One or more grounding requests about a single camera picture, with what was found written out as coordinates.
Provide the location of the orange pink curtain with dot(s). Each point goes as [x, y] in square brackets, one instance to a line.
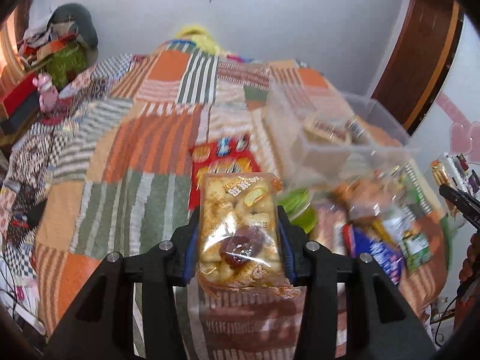
[11, 68]

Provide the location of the pink plush toy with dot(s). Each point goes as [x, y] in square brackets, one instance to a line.
[48, 93]

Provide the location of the long gold-striped snack pack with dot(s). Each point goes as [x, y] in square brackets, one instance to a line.
[327, 231]

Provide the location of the brown wooden door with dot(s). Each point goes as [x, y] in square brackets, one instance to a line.
[420, 61]

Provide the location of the red flat box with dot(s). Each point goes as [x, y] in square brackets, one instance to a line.
[18, 105]

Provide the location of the grey cushion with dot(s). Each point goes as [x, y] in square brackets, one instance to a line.
[74, 19]

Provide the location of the clear plastic storage box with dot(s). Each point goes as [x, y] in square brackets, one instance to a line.
[301, 161]

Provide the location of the blue red snack bag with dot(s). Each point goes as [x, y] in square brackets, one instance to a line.
[388, 258]

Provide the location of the person's right hand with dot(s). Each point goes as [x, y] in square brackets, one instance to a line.
[472, 252]

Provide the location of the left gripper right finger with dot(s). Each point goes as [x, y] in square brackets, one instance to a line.
[379, 322]

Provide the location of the clear bag with green zipper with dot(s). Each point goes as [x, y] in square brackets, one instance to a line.
[394, 208]

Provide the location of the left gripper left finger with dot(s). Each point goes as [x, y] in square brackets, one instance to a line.
[99, 322]

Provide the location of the green patterned box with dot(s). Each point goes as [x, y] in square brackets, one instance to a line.
[66, 64]

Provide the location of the small bread snack bag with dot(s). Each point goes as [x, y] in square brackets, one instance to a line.
[239, 247]

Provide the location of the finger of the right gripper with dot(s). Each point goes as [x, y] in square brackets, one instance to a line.
[463, 202]

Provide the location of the pink heart wall sticker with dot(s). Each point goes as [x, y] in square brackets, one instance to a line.
[463, 134]

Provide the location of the yellow plush pillow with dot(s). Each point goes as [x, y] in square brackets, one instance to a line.
[201, 38]

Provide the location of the red instant noodle packet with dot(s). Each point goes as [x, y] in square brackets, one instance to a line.
[228, 154]

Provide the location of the patchwork striped bed blanket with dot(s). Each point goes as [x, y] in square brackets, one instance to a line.
[111, 169]

